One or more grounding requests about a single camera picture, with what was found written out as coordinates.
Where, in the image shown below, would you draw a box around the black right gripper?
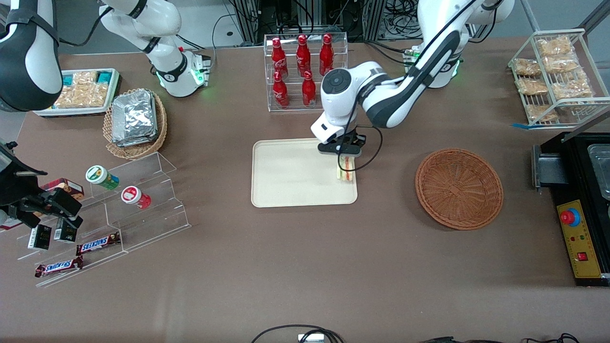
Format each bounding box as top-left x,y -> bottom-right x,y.
0,142 -> 84,230

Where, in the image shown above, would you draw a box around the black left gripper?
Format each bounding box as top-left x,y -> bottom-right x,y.
317,132 -> 367,168

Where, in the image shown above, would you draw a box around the triangular sandwich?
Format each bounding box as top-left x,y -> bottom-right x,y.
335,152 -> 357,183

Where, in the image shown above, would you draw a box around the beige serving tray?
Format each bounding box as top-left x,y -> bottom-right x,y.
251,137 -> 358,209

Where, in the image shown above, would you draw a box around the white rectangular snack tray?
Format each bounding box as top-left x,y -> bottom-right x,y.
32,68 -> 121,118

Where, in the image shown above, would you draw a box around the small wicker basket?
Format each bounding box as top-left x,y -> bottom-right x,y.
103,88 -> 168,161

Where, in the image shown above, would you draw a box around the large round wicker basket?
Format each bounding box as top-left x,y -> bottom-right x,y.
415,148 -> 505,232

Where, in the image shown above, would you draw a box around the small black carton box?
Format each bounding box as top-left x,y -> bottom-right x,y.
53,219 -> 78,244
27,223 -> 52,251

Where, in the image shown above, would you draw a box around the dark red snack box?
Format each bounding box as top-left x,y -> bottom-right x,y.
40,177 -> 85,201

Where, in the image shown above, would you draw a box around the Snickers bar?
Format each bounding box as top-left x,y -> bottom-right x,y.
34,256 -> 84,278
76,232 -> 122,256

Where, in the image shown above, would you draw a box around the green snack jar white lid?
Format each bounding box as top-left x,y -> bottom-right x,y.
85,165 -> 120,191

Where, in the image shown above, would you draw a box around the clear acrylic bottle rack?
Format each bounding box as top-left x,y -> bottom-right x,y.
263,32 -> 349,113

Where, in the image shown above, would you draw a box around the red cola bottle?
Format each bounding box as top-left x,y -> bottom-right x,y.
302,71 -> 317,108
273,70 -> 290,109
296,34 -> 311,78
271,37 -> 289,80
319,33 -> 335,77

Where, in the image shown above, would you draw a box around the red lid snack jar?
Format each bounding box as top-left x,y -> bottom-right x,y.
121,185 -> 153,211

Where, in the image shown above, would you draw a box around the clear acrylic tiered stand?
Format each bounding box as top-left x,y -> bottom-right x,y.
17,152 -> 192,289

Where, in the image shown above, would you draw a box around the silver foil packet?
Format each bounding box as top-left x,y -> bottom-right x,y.
113,132 -> 159,148
112,91 -> 158,142

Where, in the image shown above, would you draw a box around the teal edged snack packet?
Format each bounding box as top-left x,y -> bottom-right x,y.
62,71 -> 99,90
95,70 -> 115,91
53,86 -> 109,110

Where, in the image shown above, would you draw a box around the brown table mat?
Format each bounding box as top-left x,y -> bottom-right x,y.
0,38 -> 610,343

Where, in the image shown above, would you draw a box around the black equipment rack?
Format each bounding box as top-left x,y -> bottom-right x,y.
228,0 -> 421,44

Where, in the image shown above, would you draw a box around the clear bag of snacks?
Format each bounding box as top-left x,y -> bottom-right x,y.
543,54 -> 580,74
524,104 -> 559,123
536,36 -> 574,58
551,78 -> 594,101
516,77 -> 549,96
513,58 -> 542,78

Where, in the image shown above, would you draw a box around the grey metal block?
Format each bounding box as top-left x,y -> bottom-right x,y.
531,144 -> 569,190

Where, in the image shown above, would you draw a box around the black machine base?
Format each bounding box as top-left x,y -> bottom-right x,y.
531,131 -> 610,287

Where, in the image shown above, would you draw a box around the yellow control panel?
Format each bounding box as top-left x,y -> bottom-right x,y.
556,199 -> 603,279

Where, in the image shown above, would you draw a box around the clear plastic container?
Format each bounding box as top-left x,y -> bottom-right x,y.
587,143 -> 610,201

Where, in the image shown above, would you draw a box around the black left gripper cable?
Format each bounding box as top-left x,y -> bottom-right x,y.
349,107 -> 384,173

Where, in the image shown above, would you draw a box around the black base cables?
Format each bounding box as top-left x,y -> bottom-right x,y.
364,40 -> 413,66

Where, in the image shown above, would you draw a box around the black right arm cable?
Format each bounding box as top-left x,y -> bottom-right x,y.
56,7 -> 113,49

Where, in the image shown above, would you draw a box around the thin base cable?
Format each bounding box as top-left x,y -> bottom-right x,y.
209,13 -> 244,49

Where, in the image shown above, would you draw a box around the black hub cable loop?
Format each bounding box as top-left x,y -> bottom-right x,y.
251,324 -> 345,343

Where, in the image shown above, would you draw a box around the black cable bundle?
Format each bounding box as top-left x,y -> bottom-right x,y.
523,333 -> 580,343
418,335 -> 478,343

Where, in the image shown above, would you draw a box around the grey metal frame bar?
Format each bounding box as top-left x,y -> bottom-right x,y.
561,108 -> 610,144

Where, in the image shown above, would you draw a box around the white wire rack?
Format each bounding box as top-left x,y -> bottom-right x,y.
507,28 -> 610,130

